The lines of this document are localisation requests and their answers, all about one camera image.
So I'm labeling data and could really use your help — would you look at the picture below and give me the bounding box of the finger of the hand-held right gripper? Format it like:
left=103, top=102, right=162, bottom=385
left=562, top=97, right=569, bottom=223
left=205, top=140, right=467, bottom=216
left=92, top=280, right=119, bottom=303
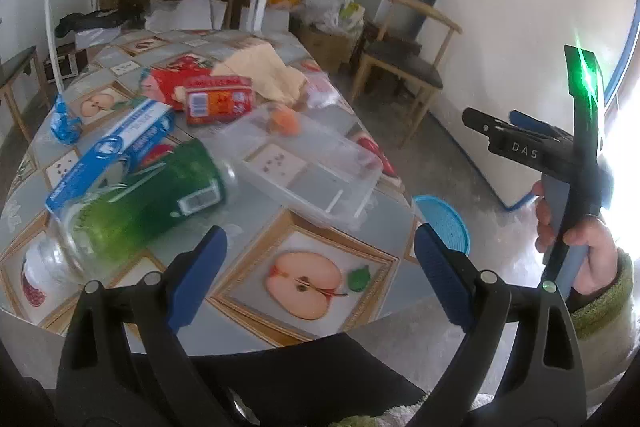
left=509, top=109, right=573, bottom=142
left=462, top=108, right=546, bottom=168

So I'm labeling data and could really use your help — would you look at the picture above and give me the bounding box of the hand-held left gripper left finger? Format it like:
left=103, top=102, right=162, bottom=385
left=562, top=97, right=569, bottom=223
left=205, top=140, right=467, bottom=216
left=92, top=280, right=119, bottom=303
left=56, top=225, right=261, bottom=427

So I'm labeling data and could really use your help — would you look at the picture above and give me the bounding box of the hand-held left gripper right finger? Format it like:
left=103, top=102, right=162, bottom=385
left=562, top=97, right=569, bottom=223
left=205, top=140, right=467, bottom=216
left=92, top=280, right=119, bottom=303
left=414, top=223, right=588, bottom=427

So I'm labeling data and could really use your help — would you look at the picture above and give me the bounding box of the blue mesh wastebasket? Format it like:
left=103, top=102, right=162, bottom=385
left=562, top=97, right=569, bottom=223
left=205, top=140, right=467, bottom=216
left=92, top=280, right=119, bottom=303
left=412, top=195, right=472, bottom=258

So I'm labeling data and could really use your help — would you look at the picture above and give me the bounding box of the blue toothpaste box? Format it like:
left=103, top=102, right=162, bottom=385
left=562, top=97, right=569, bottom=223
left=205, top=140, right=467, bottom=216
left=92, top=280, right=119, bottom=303
left=45, top=97, right=176, bottom=220

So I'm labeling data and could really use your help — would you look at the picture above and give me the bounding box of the red snack bag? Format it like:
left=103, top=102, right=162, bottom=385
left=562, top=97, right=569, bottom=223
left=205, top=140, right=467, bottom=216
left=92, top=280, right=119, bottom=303
left=140, top=66, right=213, bottom=110

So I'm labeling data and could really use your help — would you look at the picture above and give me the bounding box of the clear plastic wrapper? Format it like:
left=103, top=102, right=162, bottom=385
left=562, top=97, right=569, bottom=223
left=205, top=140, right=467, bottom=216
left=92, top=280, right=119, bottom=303
left=300, top=69, right=343, bottom=110

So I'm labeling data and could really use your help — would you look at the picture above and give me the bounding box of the beige paper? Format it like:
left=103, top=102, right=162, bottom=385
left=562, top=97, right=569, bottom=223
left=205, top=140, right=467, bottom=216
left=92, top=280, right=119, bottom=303
left=211, top=44, right=308, bottom=105

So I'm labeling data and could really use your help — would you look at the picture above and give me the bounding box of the person's right forearm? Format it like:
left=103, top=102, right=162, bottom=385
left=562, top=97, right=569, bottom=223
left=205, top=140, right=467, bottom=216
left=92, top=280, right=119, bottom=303
left=570, top=249, right=640, bottom=408

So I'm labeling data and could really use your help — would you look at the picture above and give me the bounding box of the person's right hand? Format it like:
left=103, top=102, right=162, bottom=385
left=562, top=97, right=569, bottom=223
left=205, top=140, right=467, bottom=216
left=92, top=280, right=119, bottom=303
left=532, top=181, right=621, bottom=297

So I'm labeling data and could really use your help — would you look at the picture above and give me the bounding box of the fruit print tablecloth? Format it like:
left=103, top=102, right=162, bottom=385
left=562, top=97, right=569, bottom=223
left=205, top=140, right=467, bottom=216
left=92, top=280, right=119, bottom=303
left=0, top=29, right=418, bottom=350

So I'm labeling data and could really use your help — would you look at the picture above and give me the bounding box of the white mattress with blue edge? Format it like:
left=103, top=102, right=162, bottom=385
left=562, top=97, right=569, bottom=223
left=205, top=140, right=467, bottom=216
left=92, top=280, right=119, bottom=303
left=430, top=0, right=640, bottom=210

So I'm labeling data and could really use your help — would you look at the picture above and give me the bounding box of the clear plastic container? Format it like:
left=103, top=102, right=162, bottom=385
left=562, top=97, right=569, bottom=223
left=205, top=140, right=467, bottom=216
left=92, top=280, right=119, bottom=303
left=215, top=104, right=383, bottom=230

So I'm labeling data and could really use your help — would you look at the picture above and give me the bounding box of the wooden chair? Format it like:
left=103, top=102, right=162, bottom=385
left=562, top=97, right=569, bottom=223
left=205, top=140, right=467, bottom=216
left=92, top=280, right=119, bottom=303
left=350, top=0, right=463, bottom=148
left=0, top=46, right=51, bottom=142

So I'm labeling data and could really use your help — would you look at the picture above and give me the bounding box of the person's leg in black pants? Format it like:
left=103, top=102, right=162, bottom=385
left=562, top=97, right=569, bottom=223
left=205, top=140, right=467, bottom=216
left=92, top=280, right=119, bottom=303
left=127, top=332, right=431, bottom=427

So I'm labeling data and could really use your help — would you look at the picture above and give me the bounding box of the red snack box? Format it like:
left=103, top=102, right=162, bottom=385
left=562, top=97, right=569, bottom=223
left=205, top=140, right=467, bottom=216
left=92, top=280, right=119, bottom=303
left=184, top=75, right=254, bottom=126

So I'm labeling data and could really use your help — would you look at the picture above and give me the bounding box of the small orange fruit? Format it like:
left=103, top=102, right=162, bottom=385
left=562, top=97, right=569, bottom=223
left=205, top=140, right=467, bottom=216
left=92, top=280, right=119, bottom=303
left=267, top=104, right=301, bottom=135

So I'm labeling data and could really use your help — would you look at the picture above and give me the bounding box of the blue plastic wrapper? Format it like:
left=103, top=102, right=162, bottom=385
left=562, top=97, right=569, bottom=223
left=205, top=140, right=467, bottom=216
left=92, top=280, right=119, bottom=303
left=50, top=94, right=83, bottom=142

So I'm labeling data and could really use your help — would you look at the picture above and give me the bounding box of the white and green plastic bag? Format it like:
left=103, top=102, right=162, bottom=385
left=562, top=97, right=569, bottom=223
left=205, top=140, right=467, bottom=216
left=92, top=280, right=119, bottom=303
left=312, top=0, right=366, bottom=32

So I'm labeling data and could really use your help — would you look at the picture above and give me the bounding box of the brown cardboard box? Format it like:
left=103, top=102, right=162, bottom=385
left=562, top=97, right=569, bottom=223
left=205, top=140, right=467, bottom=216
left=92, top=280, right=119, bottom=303
left=300, top=24, right=356, bottom=68

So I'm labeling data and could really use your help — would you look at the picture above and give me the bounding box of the white paper bag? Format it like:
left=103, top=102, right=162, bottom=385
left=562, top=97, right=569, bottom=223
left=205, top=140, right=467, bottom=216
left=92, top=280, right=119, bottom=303
left=145, top=0, right=228, bottom=32

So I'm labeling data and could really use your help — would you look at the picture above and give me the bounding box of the black cloth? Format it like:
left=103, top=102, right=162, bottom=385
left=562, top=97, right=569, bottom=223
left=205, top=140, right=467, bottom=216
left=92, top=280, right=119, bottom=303
left=54, top=9, right=126, bottom=38

